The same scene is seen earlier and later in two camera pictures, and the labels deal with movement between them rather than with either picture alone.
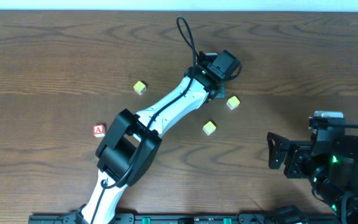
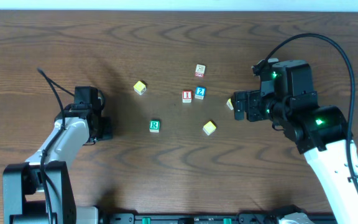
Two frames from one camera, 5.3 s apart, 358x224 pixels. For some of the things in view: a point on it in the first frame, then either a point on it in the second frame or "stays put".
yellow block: (140, 88) stays put
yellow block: (209, 127) stays put
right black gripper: (291, 159) to (248, 106)
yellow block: (233, 102) stays put
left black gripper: (220, 91) to (106, 133)
